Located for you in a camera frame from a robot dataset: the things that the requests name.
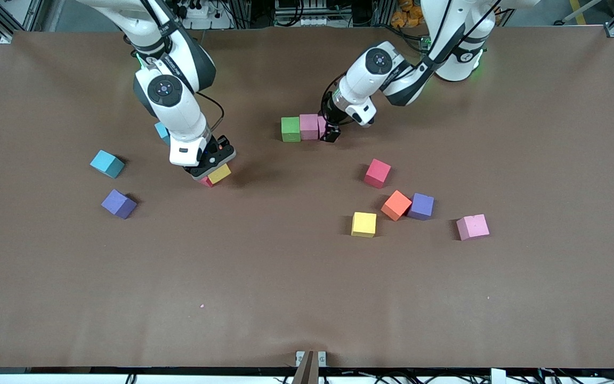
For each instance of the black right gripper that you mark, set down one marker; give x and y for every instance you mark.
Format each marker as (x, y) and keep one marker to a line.
(212, 148)

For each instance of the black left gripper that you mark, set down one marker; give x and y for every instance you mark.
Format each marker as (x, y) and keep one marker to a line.
(329, 117)

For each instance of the pink foam cube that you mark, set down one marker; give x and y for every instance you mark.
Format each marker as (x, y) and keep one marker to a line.
(321, 125)
(309, 127)
(472, 227)

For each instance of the yellow foam cube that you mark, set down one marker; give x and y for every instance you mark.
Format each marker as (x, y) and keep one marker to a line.
(220, 174)
(364, 224)

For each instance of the green foam cube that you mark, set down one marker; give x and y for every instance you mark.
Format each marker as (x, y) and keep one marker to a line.
(290, 129)

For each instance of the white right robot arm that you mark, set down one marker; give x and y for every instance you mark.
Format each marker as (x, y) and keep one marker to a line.
(179, 114)

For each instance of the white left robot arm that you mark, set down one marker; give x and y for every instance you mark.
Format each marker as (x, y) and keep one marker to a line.
(360, 88)

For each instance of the red foam cube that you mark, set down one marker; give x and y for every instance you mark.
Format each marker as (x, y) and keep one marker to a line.
(207, 182)
(377, 173)

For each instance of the light blue foam cube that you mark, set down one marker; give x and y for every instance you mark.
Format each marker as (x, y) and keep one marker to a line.
(107, 163)
(161, 130)

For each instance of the orange foam cube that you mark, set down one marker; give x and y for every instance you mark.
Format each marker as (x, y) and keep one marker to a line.
(396, 206)

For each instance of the purple foam cube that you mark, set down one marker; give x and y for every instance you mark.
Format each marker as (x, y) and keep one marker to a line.
(422, 206)
(118, 204)

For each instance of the white electronics box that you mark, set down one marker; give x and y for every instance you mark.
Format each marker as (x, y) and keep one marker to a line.
(307, 21)

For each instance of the white power strip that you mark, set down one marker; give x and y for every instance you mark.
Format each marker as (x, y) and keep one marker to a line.
(195, 10)

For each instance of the orange snack bag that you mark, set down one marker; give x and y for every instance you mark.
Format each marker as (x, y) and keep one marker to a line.
(408, 13)

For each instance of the aluminium frame post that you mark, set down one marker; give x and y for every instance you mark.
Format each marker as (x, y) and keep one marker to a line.
(243, 10)
(384, 10)

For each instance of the metal table edge bracket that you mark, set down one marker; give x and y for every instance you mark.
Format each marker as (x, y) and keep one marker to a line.
(299, 358)

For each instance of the brown strip under bracket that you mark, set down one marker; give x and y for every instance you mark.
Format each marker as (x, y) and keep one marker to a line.
(307, 370)

